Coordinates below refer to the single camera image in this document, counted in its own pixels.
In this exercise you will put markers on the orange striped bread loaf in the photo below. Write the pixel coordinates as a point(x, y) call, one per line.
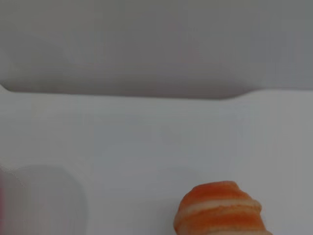
point(217, 210)

